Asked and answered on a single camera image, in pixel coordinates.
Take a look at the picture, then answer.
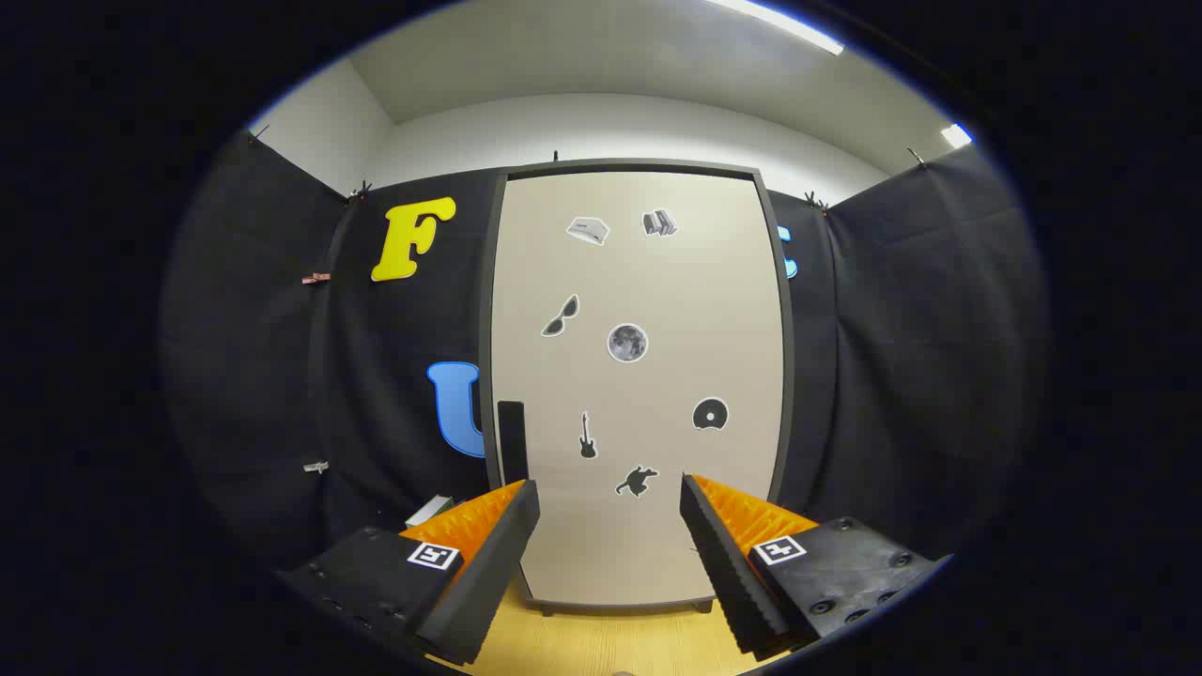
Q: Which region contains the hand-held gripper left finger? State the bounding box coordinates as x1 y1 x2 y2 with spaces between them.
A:
277 479 543 668

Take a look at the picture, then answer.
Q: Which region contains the beige cabinet door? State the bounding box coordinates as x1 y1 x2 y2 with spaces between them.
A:
490 169 785 607

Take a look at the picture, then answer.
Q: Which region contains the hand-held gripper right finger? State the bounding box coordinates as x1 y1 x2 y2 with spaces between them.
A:
679 472 951 658

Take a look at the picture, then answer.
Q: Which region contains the long ceiling light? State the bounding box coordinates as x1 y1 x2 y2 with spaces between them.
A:
704 0 846 55

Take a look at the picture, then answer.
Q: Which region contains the black door handle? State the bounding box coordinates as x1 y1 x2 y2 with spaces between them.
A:
497 401 529 484

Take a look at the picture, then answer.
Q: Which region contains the black backdrop cloth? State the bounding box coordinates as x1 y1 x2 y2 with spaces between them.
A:
160 127 1048 574

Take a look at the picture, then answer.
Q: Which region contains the dark grey cabinet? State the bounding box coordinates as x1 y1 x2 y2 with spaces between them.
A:
479 160 794 616

